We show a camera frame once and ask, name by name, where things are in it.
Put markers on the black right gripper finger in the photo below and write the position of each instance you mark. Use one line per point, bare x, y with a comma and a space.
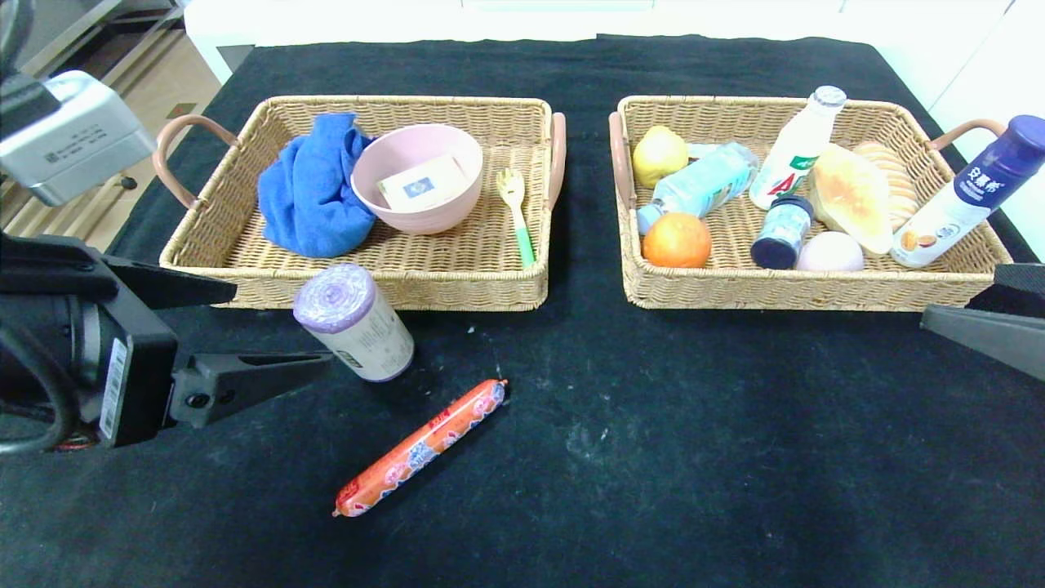
1024, 279
996, 335

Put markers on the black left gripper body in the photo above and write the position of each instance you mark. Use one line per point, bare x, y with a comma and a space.
131, 384

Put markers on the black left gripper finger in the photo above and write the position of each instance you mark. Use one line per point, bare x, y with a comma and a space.
237, 380
180, 290

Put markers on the purple garbage bag roll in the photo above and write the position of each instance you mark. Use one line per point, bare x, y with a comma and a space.
363, 327

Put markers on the pale pink round bun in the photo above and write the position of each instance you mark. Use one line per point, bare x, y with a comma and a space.
829, 253

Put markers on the croissant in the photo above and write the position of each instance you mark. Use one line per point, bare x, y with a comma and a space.
853, 200

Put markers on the orange sausage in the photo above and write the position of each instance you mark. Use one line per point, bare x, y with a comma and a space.
420, 447

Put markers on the white milk bottle green label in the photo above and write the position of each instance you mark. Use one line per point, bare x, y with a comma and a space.
796, 155

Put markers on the yellow lemon toy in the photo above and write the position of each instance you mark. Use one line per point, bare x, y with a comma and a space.
660, 155

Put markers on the white bottle with blue cap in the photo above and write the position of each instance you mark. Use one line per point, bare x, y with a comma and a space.
955, 204

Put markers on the striped long bread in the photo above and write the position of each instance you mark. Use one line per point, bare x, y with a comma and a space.
902, 188

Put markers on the blue cloth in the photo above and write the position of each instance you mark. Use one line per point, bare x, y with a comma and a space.
310, 196

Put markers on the wooden rolling rack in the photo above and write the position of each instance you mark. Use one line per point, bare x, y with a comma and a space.
33, 216

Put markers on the small dark blue jar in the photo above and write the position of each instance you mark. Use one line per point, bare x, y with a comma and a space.
781, 233

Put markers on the pink bowl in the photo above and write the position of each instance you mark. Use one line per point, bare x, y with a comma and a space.
392, 155

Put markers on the white card box blue logo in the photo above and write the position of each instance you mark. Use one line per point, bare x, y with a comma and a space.
424, 186

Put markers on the water bottle light blue label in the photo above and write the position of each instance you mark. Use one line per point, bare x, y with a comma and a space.
706, 184

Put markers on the white table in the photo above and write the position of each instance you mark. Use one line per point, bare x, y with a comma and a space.
367, 20

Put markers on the orange fruit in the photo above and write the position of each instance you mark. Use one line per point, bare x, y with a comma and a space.
676, 242

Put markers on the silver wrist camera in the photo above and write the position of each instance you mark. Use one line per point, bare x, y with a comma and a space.
73, 139

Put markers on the grey metal shelf frame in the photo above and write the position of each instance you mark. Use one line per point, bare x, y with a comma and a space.
82, 33

